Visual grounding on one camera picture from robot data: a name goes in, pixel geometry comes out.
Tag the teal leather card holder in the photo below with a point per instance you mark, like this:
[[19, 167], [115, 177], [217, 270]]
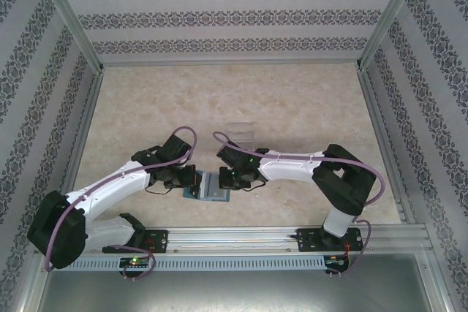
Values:
[[215, 197]]

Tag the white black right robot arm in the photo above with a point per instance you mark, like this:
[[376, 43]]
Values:
[[289, 167]]

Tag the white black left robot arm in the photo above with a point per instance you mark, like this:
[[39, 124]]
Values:
[[113, 188]]

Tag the clear acrylic card stand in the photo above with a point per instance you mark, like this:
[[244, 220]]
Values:
[[241, 133]]

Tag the small circuit board green light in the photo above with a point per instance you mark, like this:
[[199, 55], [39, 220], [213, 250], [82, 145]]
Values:
[[134, 262]]

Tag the grey sheet metal panel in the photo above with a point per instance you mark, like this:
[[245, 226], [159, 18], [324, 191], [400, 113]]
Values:
[[234, 292]]

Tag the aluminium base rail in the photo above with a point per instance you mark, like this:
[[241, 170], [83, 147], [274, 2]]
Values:
[[234, 240]]

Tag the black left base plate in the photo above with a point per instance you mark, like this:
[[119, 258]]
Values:
[[157, 240]]

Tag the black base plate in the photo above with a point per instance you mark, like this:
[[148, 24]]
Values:
[[157, 240], [311, 239]]

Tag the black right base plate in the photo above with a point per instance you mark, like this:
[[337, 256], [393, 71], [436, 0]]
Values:
[[311, 239]]

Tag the aluminium table side rail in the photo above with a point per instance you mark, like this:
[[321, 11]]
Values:
[[387, 144], [86, 136]]

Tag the aluminium frame post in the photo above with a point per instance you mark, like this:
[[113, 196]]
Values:
[[391, 12], [66, 12]]

